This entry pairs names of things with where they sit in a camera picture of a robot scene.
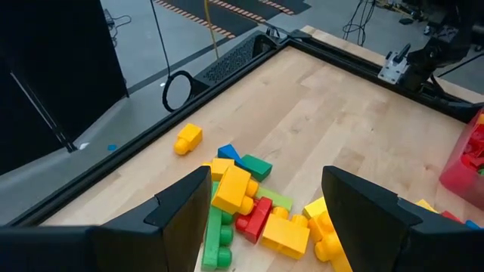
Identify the black hanging cable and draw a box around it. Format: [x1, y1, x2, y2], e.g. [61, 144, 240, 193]
[150, 0, 172, 76]

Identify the red translucent plastic bin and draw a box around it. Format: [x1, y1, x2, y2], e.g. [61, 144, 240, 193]
[438, 109, 484, 211]

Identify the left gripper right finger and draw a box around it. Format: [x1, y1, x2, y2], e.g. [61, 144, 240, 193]
[321, 165, 484, 272]

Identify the black mat with orange stripes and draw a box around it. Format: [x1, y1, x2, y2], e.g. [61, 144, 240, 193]
[153, 0, 313, 40]

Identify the black power adapter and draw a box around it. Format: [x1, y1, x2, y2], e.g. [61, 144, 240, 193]
[102, 8, 116, 28]

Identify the white metal mounting bracket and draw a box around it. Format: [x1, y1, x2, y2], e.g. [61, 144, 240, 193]
[377, 43, 412, 85]

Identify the black coiled cable loop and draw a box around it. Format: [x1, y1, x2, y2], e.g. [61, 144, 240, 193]
[161, 70, 197, 113]

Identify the yellow plastic building block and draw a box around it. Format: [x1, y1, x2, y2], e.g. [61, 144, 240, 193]
[261, 206, 311, 261]
[211, 165, 260, 216]
[308, 210, 353, 272]
[173, 122, 203, 156]
[202, 157, 235, 182]
[414, 199, 439, 215]
[302, 196, 328, 220]

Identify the black folding partition screen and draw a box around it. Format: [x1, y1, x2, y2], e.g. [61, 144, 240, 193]
[0, 0, 129, 177]

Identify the yellow hanging cable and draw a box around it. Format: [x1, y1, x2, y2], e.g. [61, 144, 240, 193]
[203, 0, 221, 60]

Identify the light green plastic building block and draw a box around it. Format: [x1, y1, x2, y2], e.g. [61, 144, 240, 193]
[256, 187, 294, 212]

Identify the red wooden block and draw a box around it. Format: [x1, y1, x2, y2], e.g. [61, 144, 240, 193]
[440, 210, 462, 224]

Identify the dark green wooden block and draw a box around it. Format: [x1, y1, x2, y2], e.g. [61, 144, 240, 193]
[240, 153, 274, 183]

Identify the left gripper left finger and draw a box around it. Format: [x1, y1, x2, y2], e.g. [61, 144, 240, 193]
[0, 165, 213, 272]

